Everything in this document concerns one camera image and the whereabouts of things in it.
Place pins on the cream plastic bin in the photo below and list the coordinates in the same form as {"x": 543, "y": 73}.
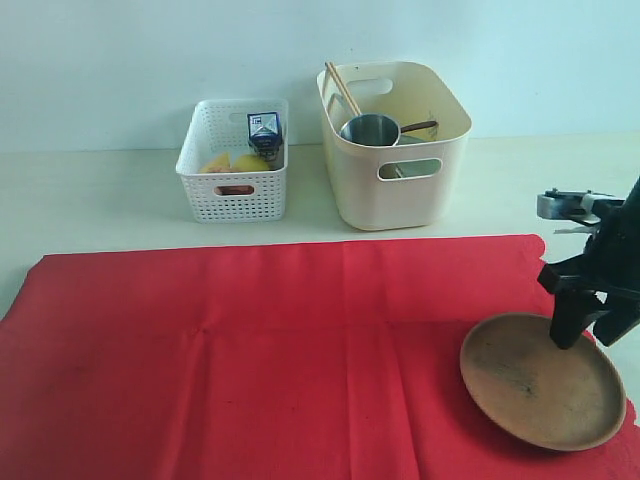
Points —
{"x": 408, "y": 92}

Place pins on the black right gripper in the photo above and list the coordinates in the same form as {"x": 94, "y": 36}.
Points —
{"x": 609, "y": 263}

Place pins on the white perforated plastic basket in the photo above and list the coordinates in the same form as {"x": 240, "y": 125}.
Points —
{"x": 224, "y": 179}

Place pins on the wooden chopstick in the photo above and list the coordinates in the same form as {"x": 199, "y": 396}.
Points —
{"x": 341, "y": 85}

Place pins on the orange fried chicken piece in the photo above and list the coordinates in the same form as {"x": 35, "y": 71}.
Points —
{"x": 220, "y": 164}

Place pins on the red sausage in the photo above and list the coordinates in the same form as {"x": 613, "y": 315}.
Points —
{"x": 237, "y": 190}

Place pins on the brown wooden plate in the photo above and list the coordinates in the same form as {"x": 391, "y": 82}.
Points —
{"x": 561, "y": 400}

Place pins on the stainless steel cup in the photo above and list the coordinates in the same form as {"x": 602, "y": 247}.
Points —
{"x": 371, "y": 129}

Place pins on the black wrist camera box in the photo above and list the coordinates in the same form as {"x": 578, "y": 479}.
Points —
{"x": 582, "y": 207}

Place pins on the dark wooden spoon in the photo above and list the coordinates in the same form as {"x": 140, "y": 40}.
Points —
{"x": 419, "y": 126}

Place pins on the blue white milk carton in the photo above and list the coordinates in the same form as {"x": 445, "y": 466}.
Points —
{"x": 265, "y": 134}

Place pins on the yellow lemon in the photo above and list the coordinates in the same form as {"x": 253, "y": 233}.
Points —
{"x": 250, "y": 163}

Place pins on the red table cloth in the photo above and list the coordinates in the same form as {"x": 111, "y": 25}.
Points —
{"x": 295, "y": 361}

